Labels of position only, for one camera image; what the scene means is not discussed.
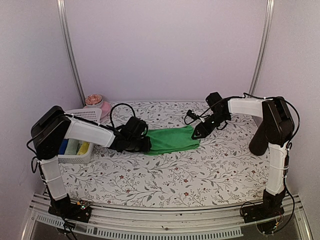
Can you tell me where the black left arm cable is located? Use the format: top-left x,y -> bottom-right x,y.
109,102 -> 137,131

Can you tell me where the green microfiber towel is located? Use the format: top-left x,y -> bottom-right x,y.
146,125 -> 200,156

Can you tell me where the dark brown cylinder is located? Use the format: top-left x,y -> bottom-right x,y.
249,121 -> 269,156

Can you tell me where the pink plate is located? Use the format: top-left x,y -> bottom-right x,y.
84,100 -> 111,119

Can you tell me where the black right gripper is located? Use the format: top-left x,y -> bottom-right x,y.
191,111 -> 230,140

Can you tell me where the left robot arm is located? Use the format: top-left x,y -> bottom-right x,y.
28,105 -> 152,217

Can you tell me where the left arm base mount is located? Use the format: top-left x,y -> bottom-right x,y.
47,187 -> 92,223

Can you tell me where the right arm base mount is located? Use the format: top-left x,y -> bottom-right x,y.
239,201 -> 285,223

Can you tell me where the white plastic basket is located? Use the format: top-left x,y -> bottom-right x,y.
57,108 -> 102,164

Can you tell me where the blue rolled towel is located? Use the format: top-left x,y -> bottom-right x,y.
58,139 -> 69,155

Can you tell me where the floral patterned table mat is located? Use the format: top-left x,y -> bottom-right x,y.
59,115 -> 270,208

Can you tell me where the aluminium front rail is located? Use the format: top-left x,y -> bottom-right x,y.
21,194 -> 313,240

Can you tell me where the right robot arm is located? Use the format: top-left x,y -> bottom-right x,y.
186,92 -> 299,218

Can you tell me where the light green rolled towel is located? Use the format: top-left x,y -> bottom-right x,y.
64,139 -> 80,155

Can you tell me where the yellow-green crocodile towel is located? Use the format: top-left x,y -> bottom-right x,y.
77,141 -> 90,156

